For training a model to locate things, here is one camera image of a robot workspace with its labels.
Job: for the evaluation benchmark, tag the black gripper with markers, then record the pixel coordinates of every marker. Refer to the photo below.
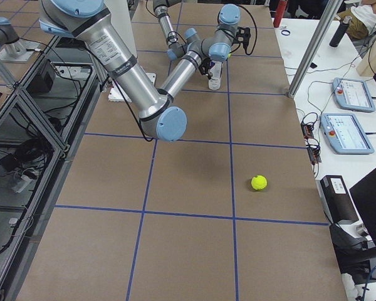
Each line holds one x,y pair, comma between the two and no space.
205,66

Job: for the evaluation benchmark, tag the white tennis ball can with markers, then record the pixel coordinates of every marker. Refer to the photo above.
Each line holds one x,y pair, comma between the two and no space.
215,73

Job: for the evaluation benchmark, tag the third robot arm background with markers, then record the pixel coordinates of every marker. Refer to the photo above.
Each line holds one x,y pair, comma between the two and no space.
15,50

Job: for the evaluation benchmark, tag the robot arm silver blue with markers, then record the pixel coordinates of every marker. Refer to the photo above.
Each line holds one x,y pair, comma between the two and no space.
169,28
90,22

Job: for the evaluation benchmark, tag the red bottle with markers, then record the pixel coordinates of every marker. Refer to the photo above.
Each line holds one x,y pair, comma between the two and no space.
279,13

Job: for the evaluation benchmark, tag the small electronics board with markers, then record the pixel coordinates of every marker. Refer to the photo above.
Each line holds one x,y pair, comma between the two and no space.
312,144

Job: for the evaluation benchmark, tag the black water bottle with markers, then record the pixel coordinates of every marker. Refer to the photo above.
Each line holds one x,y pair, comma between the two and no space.
341,30

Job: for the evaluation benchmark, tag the upper teach pendant tablet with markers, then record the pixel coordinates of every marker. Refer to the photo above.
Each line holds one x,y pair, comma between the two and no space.
353,95

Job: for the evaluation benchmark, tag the teach pendant tablet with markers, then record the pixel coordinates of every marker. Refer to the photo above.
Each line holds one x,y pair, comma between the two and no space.
345,135
353,95

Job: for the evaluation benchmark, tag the lower teach pendant tablet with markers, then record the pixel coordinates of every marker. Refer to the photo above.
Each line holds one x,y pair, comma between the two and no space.
345,135

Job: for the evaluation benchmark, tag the black box with label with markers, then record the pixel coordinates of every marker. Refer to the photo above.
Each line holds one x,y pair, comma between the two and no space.
338,201

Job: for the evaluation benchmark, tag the black monitor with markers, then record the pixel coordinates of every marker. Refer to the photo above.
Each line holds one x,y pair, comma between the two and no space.
364,197

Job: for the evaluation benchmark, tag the white pedestal column base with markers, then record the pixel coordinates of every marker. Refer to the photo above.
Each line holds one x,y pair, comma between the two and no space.
125,70

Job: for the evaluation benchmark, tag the aluminium frame post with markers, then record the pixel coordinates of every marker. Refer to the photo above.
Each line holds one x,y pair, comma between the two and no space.
314,44

